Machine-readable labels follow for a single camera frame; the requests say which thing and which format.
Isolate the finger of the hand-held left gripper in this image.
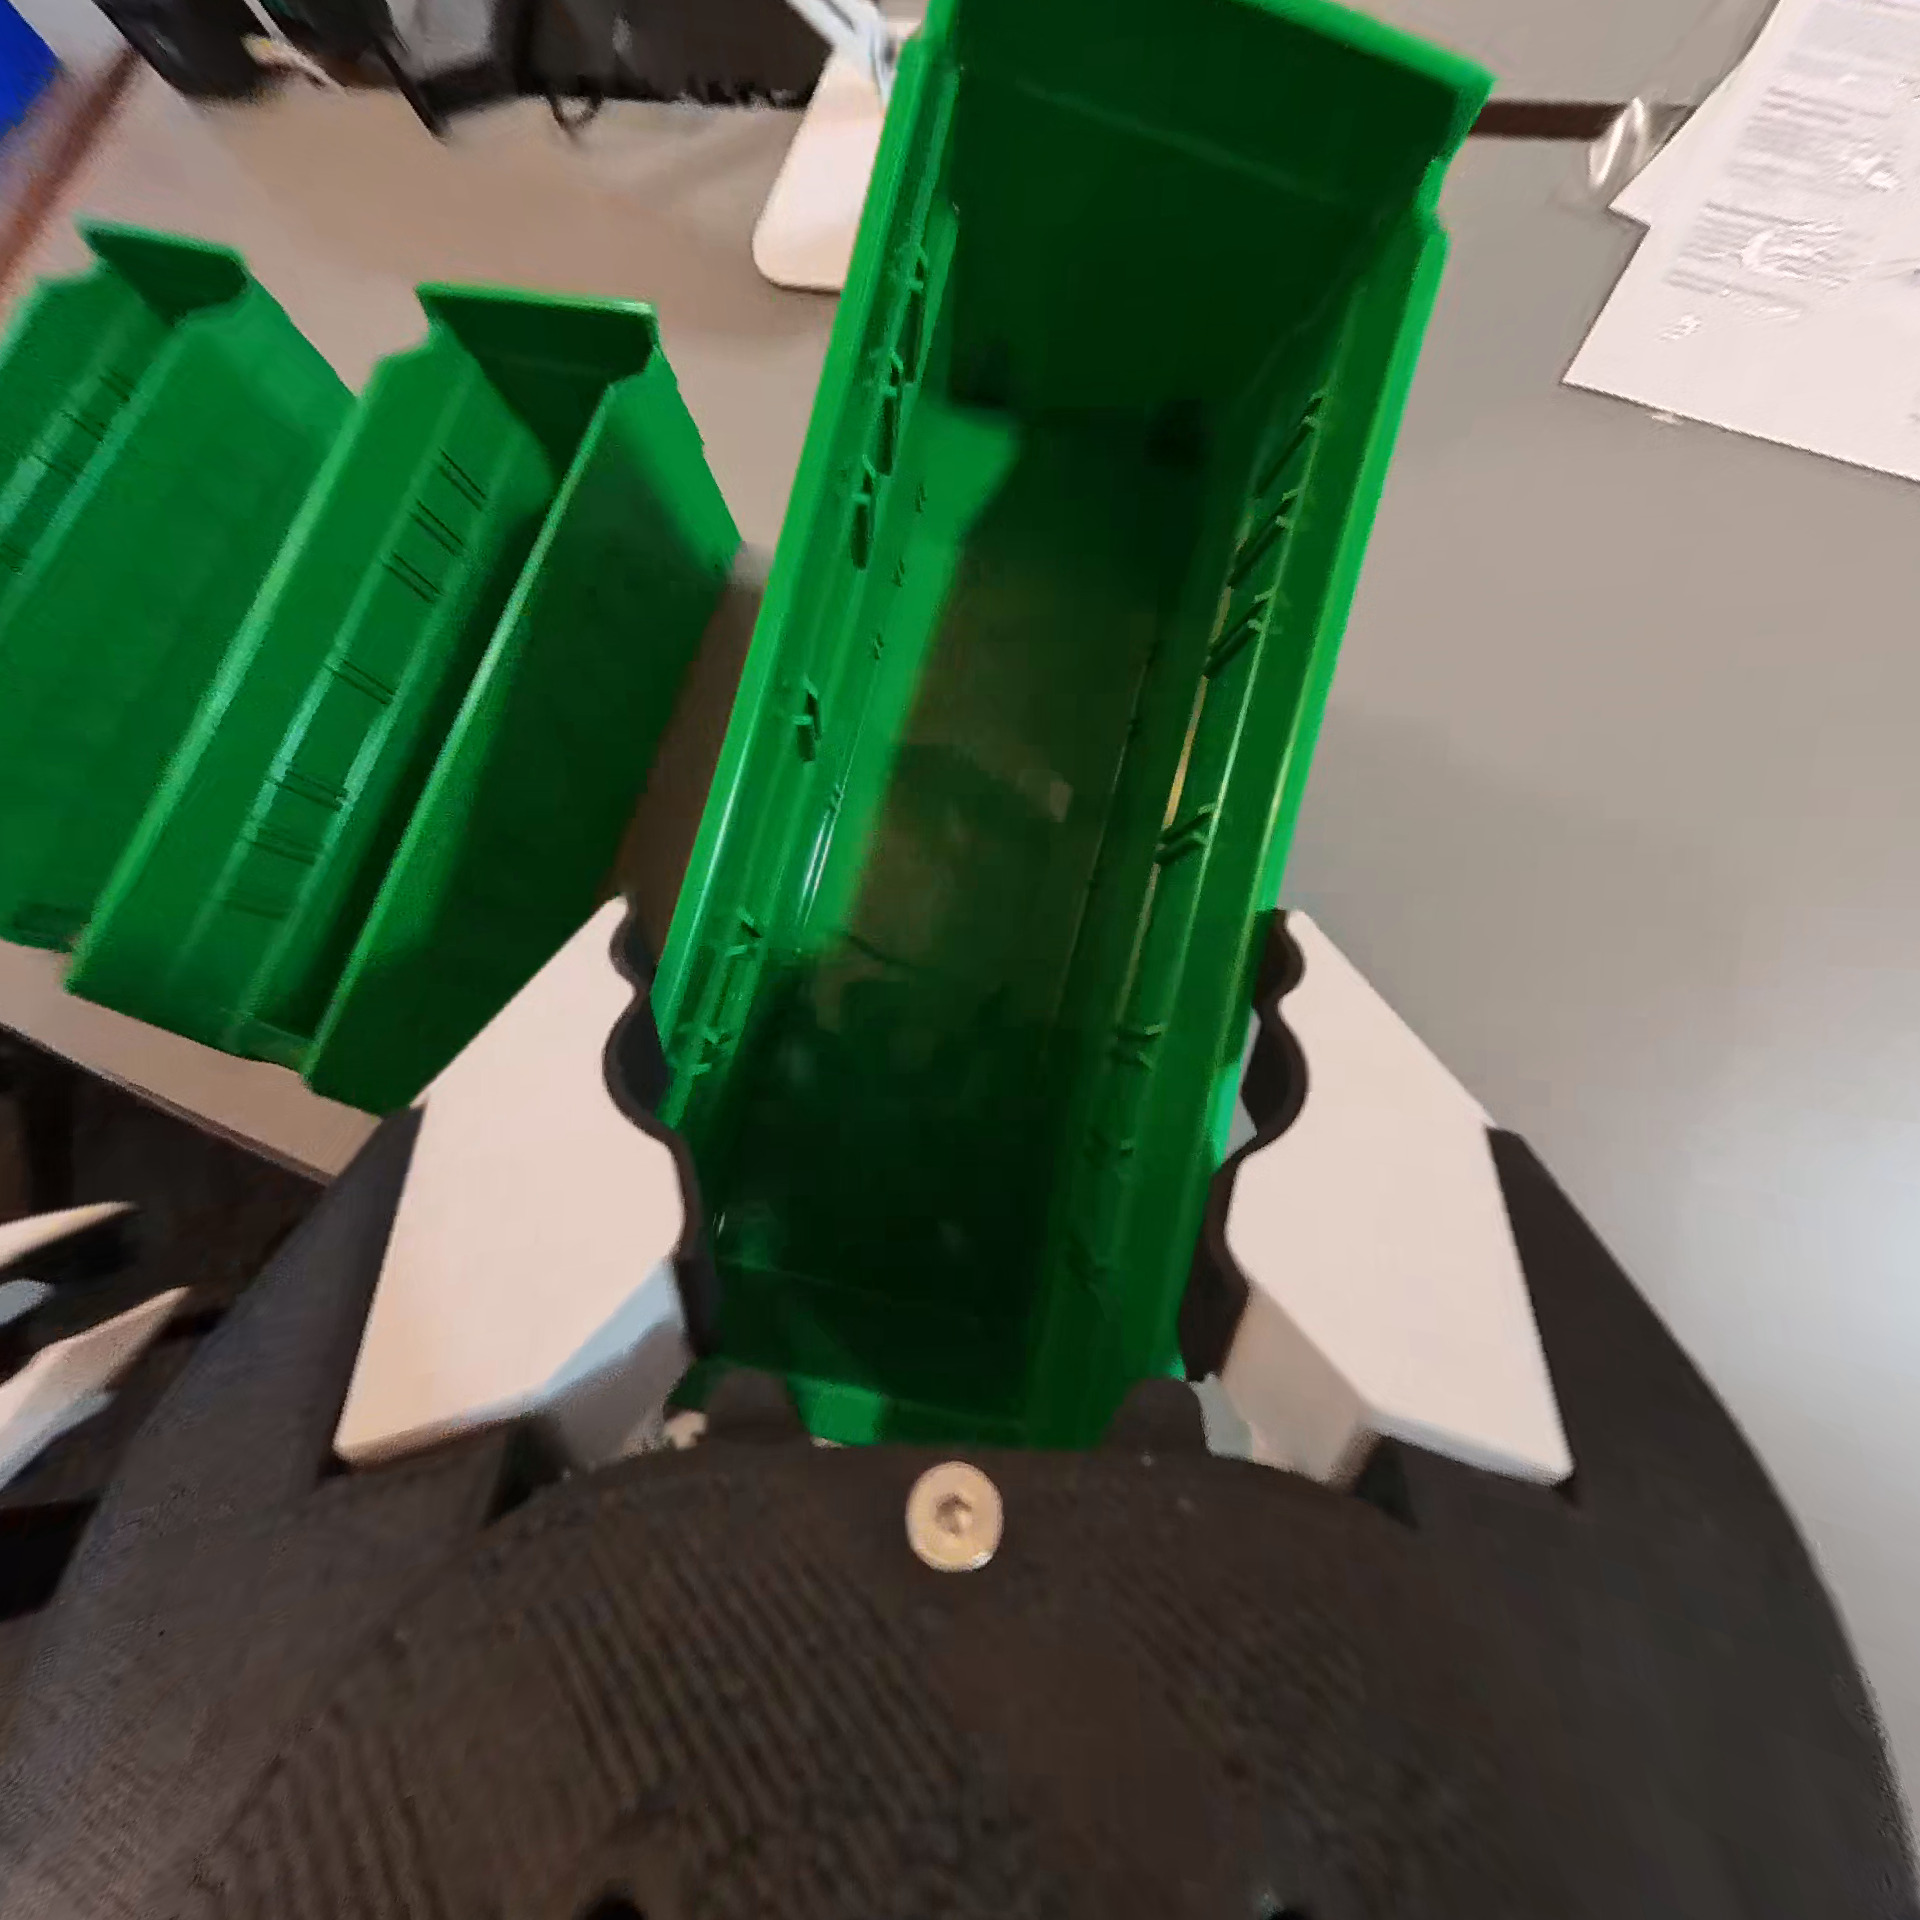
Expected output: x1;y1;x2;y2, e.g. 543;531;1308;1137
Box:
0;1286;195;1464
0;1202;143;1273

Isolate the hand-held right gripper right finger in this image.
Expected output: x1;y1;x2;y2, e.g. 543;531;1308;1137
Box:
1177;905;1580;1486

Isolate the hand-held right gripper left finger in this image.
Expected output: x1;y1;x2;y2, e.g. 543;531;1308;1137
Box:
334;895;723;1480

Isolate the green plastic bin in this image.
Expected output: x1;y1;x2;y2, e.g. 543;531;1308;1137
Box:
63;282;746;1113
652;0;1496;1452
0;215;356;955

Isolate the white instruction paper sheet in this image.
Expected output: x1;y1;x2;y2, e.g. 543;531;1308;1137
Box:
1560;0;1920;488

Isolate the black charger device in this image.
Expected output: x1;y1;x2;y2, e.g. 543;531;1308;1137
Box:
94;0;278;96

